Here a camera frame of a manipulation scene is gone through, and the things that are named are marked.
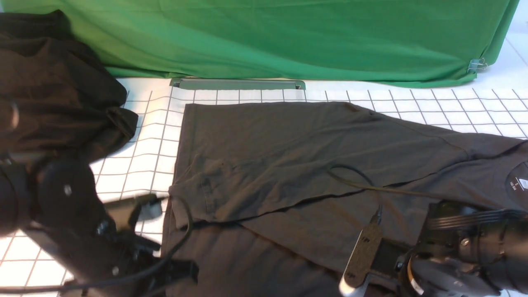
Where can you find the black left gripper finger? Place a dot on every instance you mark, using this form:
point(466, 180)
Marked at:
point(173, 272)

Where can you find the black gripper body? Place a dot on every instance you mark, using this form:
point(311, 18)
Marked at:
point(111, 264)

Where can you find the gray long sleeve shirt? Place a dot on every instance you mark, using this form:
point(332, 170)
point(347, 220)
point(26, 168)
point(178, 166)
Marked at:
point(269, 221)

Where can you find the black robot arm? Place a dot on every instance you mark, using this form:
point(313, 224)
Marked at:
point(48, 191)

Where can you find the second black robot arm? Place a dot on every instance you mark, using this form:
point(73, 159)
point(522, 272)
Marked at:
point(467, 251)

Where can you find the black crumpled cloth pile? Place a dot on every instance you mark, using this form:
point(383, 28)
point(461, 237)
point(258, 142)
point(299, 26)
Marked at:
point(57, 90)

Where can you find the gray metal bar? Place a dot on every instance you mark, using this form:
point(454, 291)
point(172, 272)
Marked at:
point(235, 84)

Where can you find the green backdrop cloth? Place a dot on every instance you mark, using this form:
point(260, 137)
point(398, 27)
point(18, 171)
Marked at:
point(403, 43)

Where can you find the metal binder clip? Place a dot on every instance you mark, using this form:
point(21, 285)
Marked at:
point(476, 66)

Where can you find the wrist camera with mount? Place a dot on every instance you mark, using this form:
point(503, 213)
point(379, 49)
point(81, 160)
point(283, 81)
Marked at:
point(127, 212)

